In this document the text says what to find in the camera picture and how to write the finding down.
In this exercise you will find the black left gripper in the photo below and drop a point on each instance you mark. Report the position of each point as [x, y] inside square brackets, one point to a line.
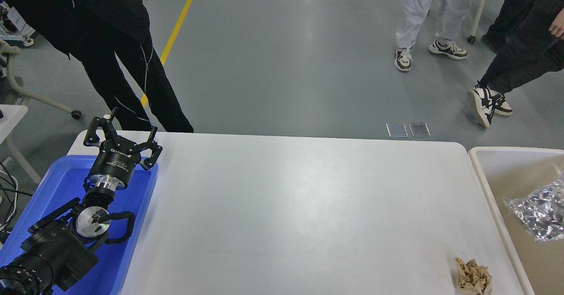
[113, 163]

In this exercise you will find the aluminium foil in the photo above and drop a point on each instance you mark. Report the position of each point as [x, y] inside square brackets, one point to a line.
[541, 213]

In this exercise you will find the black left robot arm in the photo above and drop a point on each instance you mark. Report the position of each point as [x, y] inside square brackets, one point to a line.
[61, 247]

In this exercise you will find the white side table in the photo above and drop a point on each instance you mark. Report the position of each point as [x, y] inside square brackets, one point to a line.
[11, 116]

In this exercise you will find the person in black jacket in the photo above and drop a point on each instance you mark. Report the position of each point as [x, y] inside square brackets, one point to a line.
[103, 35]

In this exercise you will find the left floor metal plate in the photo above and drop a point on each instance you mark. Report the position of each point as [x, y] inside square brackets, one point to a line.
[397, 130]

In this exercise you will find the floor metal plate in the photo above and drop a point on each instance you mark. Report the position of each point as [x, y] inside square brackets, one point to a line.
[397, 130]
[420, 130]

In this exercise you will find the right floor metal plate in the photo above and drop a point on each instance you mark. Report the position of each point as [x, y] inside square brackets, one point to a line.
[420, 130]

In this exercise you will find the person in white clothes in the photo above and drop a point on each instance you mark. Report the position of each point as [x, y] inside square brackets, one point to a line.
[451, 14]

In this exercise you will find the crumpled brown paper ball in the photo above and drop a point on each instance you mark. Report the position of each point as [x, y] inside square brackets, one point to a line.
[471, 278]

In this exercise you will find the beige plastic bin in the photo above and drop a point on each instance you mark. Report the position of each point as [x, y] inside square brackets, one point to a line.
[512, 172]

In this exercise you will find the person in black trousers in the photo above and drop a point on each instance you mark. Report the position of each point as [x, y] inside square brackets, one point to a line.
[535, 49]

